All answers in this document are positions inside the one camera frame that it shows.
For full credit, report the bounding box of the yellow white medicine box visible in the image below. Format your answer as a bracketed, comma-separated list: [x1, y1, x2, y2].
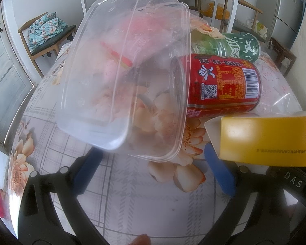
[204, 111, 306, 167]

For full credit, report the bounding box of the clear plastic food container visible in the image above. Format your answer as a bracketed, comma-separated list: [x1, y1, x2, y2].
[56, 0, 191, 163]

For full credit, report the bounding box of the clear printed plastic bag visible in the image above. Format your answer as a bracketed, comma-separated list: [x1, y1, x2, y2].
[252, 92, 302, 116]

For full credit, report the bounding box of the red drink can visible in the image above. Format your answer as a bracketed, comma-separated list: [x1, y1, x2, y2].
[166, 54, 262, 118]

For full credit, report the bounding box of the green label plastic bottle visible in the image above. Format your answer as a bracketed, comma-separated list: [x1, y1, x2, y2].
[191, 32, 261, 62]

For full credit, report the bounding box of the floral plastic tablecloth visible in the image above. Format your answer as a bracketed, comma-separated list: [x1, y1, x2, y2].
[5, 10, 303, 245]

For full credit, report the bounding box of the wooden chair with cushion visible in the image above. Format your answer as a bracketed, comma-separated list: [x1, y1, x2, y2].
[18, 12, 77, 77]

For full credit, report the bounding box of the small dark wooden stool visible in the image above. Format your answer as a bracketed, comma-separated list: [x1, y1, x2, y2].
[270, 37, 296, 77]

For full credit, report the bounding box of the floral blue cloth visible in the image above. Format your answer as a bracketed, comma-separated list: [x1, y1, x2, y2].
[27, 12, 68, 53]

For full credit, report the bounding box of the wooden chair dark seat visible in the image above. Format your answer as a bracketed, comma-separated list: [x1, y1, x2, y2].
[219, 0, 267, 42]

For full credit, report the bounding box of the yellow plush toy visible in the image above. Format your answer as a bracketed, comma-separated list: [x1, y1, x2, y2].
[201, 2, 232, 20]

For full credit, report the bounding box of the white refrigerator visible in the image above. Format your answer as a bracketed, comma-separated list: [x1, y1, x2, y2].
[256, 0, 306, 49]

